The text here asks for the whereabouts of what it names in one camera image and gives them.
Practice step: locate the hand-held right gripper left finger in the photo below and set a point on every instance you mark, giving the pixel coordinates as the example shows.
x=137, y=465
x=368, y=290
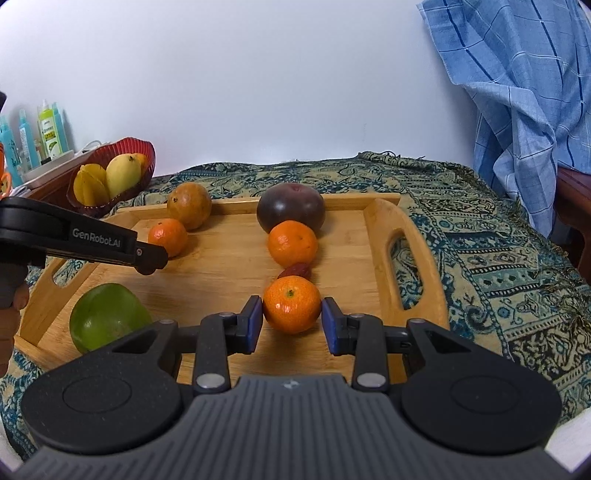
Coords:
x=256, y=323

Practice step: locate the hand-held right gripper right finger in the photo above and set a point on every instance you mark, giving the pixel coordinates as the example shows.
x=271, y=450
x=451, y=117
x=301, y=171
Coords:
x=330, y=325

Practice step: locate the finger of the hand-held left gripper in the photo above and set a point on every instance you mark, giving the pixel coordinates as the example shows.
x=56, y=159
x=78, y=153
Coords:
x=152, y=259

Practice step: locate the mandarin orange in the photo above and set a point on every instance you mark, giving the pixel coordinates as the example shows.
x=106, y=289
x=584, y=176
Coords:
x=292, y=305
x=293, y=243
x=168, y=236

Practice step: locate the wooden serving tray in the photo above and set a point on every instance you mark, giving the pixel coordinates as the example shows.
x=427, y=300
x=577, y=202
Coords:
x=221, y=277

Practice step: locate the red date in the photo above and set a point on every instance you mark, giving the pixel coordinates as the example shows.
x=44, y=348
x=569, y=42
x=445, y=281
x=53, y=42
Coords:
x=298, y=270

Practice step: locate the green apple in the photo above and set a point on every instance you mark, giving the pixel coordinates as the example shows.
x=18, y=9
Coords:
x=108, y=323

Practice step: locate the person's left hand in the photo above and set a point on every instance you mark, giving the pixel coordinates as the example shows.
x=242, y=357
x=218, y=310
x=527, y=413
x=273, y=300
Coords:
x=9, y=332

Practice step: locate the yellow starfruit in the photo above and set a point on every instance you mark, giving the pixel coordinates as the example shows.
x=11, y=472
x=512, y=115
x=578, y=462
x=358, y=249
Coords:
x=90, y=184

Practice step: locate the white plastic tray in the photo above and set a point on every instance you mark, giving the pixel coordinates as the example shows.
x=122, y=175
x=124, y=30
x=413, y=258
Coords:
x=46, y=170

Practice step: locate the brown round fruit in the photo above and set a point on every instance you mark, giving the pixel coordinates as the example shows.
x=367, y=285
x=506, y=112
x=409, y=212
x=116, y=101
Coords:
x=189, y=205

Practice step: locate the orange plastic toy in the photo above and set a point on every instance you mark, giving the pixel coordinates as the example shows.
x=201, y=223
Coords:
x=4, y=175

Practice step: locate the yellow mango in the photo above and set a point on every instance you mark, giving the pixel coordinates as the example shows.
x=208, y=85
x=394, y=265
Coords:
x=122, y=174

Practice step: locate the teal spray bottle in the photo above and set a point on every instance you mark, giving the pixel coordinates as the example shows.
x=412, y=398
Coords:
x=7, y=147
x=26, y=138
x=61, y=122

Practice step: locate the green and white bottle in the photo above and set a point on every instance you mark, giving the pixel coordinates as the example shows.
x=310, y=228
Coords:
x=51, y=134

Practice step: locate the small orange fruit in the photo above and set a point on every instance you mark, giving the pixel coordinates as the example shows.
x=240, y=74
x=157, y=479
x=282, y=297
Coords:
x=141, y=162

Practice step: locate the red glass fruit bowl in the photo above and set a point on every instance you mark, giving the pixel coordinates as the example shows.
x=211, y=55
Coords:
x=122, y=146

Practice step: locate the dark purple round fruit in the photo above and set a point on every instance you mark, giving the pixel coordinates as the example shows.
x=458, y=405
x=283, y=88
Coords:
x=291, y=203

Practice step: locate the patterned tablecloth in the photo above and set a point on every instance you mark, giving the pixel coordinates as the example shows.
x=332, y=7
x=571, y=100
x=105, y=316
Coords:
x=485, y=258

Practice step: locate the white towel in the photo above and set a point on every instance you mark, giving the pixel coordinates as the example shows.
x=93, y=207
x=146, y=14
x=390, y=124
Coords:
x=571, y=438
x=7, y=450

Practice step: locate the wooden chair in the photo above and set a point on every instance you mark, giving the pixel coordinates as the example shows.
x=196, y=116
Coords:
x=577, y=194

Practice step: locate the blue checked cloth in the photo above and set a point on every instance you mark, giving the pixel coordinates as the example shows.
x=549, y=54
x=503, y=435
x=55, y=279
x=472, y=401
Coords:
x=517, y=92

